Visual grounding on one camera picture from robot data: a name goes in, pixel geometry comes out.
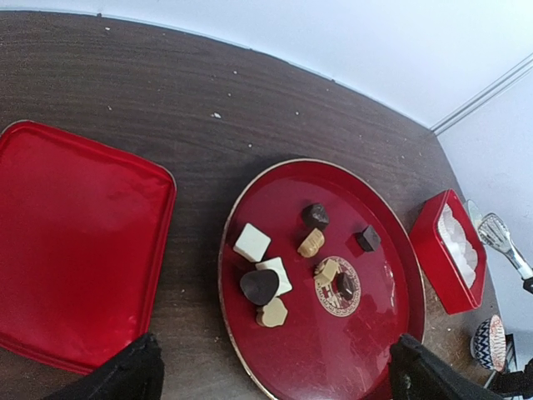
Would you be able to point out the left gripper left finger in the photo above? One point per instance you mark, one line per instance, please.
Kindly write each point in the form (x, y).
(137, 372)

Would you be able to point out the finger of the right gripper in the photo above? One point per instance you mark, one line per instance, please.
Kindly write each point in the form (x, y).
(528, 285)

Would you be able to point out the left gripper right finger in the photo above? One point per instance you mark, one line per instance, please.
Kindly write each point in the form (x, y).
(415, 372)

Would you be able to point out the metal serving tongs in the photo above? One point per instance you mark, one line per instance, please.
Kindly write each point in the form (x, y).
(494, 233)

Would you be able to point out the red chocolate box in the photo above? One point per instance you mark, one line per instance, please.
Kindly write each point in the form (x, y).
(458, 292)

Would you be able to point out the dark chocolate on emblem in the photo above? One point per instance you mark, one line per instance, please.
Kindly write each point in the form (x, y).
(345, 286)

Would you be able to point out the tan square chocolate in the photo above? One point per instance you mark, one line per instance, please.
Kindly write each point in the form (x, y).
(326, 271)

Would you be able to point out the dark square chocolate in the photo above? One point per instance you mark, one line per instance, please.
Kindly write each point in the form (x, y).
(368, 239)

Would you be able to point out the dark heart chocolate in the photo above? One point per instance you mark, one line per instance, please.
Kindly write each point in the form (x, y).
(259, 286)

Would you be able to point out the tan ridged chocolate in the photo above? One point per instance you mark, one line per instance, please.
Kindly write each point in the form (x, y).
(311, 245)

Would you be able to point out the white square chocolate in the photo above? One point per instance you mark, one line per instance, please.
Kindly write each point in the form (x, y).
(252, 243)
(276, 265)

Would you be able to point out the dark lumpy chocolate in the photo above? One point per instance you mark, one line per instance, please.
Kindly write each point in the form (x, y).
(315, 216)

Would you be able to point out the red patterned bowl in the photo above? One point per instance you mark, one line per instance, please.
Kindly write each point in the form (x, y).
(488, 344)

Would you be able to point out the round red tray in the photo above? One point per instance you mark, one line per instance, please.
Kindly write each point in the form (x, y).
(328, 347)

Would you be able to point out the red box lid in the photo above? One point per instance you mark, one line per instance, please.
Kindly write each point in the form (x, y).
(83, 233)

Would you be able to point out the right aluminium post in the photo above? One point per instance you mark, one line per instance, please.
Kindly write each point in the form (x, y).
(496, 88)

